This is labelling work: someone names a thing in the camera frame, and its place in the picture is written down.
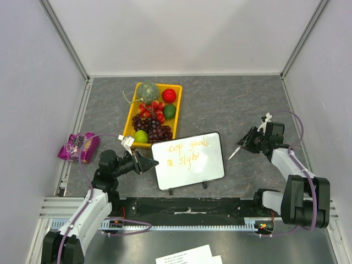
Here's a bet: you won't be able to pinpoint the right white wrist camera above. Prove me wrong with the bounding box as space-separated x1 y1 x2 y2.
257 112 272 134

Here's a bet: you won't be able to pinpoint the red apple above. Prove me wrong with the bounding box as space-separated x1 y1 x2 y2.
162 89 177 103

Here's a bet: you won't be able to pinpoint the white whiteboard marker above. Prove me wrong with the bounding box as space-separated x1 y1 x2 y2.
228 146 241 160

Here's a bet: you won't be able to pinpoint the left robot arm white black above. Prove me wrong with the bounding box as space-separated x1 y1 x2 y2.
41 149 159 263

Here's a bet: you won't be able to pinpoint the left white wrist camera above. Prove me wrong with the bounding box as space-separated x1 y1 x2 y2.
118 135 135 154

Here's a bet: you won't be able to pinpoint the purple snack bag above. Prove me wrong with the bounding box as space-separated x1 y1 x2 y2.
57 132 100 164

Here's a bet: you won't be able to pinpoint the white paper sheets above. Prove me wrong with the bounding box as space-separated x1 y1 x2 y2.
156 245 223 264

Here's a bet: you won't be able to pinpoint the green mango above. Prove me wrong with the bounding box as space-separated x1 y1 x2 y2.
163 104 177 120

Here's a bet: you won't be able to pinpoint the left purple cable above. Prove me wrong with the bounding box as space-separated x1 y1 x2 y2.
56 133 152 264

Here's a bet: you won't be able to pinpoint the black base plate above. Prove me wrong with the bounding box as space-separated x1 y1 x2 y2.
110 197 272 227

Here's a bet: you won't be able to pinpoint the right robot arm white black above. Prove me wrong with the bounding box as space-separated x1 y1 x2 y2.
238 122 330 229

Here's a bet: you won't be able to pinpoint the white slotted cable duct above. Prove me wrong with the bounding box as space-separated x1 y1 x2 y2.
52 218 259 231

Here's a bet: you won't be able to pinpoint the green pear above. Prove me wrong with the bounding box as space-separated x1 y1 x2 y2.
134 130 149 144

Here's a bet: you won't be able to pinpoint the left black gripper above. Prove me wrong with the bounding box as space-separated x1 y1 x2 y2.
112 147 158 178

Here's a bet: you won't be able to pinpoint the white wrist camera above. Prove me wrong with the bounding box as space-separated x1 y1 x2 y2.
257 112 272 134
118 135 135 154

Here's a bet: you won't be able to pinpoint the yellow plastic tray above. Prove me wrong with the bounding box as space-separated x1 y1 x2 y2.
123 82 182 149

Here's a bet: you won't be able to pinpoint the green netted melon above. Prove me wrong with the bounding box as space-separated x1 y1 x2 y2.
136 82 160 105

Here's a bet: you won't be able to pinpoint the red strawberries bunch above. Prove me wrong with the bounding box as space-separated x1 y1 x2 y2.
137 100 166 124

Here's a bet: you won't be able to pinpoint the dark red grapes bunch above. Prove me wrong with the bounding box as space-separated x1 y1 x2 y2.
132 114 173 144

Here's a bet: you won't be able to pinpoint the small whiteboard black frame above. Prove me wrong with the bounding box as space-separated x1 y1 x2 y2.
151 131 225 191

